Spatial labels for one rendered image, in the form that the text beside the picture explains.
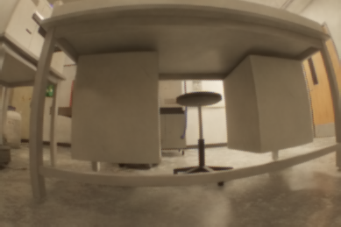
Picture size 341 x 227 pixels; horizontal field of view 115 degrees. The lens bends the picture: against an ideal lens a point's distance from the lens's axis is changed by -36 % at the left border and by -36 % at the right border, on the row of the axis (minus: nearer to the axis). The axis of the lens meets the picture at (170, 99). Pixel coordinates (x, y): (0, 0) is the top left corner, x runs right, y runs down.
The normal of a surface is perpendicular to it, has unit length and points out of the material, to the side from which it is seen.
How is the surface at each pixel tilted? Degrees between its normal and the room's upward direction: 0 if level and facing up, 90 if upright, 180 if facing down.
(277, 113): 90
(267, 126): 90
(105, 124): 90
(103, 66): 90
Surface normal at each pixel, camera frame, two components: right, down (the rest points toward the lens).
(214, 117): 0.05, -0.22
